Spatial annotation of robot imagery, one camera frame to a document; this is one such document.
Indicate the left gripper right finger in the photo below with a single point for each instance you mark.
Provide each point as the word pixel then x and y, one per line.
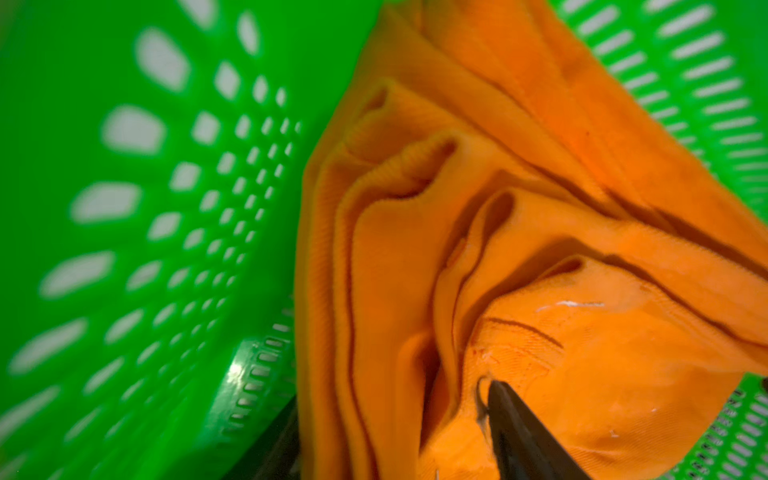
pixel 523 447

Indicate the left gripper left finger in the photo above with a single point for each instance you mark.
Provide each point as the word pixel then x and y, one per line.
pixel 276 453

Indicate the orange pants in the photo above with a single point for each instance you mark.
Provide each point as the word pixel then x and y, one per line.
pixel 488 203

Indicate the green plastic basket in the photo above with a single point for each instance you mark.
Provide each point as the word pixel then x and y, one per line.
pixel 153 156

